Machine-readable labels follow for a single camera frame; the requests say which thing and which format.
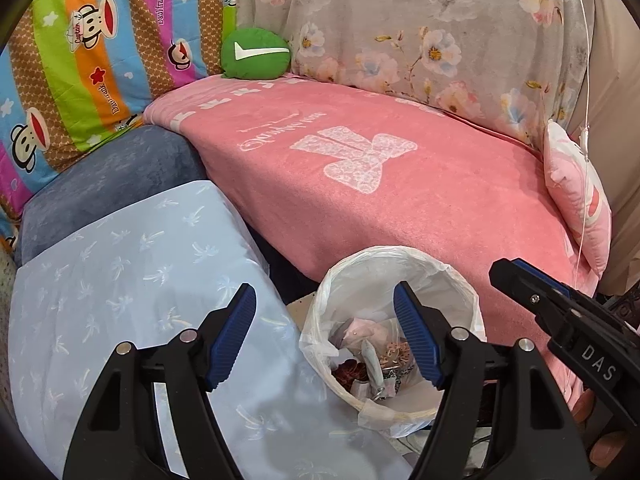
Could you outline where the grey floral blanket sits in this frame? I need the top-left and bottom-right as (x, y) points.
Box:
(235, 0), (593, 153)

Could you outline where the thin white cable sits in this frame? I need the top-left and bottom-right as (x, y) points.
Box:
(570, 0), (593, 261)

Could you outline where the striped cartoon monkey blanket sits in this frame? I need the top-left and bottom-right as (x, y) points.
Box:
(0, 0), (236, 251)

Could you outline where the red velvet scrunchie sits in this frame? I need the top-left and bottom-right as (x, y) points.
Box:
(334, 360), (368, 391)

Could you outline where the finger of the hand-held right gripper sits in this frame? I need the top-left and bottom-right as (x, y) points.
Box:
(489, 258), (571, 339)
(512, 258), (589, 312)

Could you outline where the person's right hand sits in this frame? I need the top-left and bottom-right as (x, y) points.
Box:
(572, 392), (630, 461)

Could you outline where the green round cushion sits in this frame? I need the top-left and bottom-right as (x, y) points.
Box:
(221, 29), (292, 81)

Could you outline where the orange crochet scrunchie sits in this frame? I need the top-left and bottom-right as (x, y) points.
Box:
(377, 342), (411, 376)

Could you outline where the light blue patterned cloth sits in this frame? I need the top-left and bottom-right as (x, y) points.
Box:
(7, 180), (416, 480)

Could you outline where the pink pillow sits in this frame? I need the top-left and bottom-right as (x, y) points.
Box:
(544, 120), (613, 276)

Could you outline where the cream knitted cloth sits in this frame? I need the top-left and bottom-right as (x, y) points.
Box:
(0, 247), (18, 411)

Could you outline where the pink bow print blanket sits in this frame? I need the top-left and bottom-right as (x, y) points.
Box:
(144, 74), (598, 411)

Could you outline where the beige curtain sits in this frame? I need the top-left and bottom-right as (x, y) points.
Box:
(570, 0), (640, 296)

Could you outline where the bin with white plastic liner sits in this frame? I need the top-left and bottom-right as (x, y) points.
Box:
(299, 246), (487, 438)

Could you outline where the white drawstring pouch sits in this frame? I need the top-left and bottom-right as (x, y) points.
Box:
(362, 340), (387, 401)

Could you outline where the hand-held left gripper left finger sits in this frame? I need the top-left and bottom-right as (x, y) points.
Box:
(62, 282), (258, 480)

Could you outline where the blue-grey sofa cushion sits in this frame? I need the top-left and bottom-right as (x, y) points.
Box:
(15, 125), (208, 266)

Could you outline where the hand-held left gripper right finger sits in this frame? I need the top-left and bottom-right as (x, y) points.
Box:
(392, 280), (593, 480)

